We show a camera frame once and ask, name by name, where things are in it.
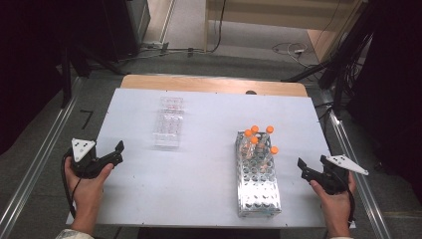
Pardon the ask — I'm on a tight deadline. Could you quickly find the power strip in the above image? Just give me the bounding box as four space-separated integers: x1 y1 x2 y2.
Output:
140 41 170 52

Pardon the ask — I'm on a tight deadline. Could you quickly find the metal tube rack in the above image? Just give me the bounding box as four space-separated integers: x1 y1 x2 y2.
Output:
235 130 283 218

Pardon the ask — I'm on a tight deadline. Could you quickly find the metal floor strip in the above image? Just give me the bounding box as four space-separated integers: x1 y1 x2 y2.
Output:
158 0 177 44

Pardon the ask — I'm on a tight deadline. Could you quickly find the person's right hand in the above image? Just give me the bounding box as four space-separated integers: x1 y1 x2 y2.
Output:
310 173 357 227

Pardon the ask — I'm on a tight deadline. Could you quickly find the dark curtain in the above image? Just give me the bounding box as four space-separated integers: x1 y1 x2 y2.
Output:
346 0 422 203
0 0 107 155

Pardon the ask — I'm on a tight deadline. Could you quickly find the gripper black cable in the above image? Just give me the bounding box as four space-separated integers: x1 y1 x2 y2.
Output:
344 178 357 225
60 150 83 220

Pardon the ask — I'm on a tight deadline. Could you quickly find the black hanging cable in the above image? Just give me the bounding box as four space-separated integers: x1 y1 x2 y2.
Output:
208 0 228 54

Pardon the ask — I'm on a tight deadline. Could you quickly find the clear acrylic tube rack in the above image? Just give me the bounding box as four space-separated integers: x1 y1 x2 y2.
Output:
152 96 185 150

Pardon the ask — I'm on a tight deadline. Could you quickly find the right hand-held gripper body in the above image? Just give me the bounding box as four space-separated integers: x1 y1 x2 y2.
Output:
313 154 369 196

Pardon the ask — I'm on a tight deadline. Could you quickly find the aluminium rail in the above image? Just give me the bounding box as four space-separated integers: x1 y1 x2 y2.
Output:
0 77 86 239
326 109 394 239

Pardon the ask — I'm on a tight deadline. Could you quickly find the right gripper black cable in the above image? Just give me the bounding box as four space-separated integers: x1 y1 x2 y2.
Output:
344 178 357 225

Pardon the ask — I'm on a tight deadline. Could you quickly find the bundle of black cables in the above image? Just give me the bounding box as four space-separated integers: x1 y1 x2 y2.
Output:
341 33 372 88

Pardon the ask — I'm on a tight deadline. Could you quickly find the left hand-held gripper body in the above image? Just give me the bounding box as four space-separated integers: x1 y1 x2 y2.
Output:
68 137 113 179

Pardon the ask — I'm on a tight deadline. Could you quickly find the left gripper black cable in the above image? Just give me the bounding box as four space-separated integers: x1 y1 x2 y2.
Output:
60 150 83 220

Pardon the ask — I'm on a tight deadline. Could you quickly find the person's left hand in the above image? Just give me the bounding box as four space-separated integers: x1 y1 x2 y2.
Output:
64 156 115 217

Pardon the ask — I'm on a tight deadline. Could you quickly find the wooden cabinet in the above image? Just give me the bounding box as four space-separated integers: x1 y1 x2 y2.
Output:
204 0 369 64

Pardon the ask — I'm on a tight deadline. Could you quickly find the black equipment cabinet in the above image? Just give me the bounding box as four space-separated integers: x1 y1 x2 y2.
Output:
99 0 151 64

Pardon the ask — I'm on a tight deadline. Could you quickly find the white floor cable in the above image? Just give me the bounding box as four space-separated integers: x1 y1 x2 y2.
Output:
272 42 312 69

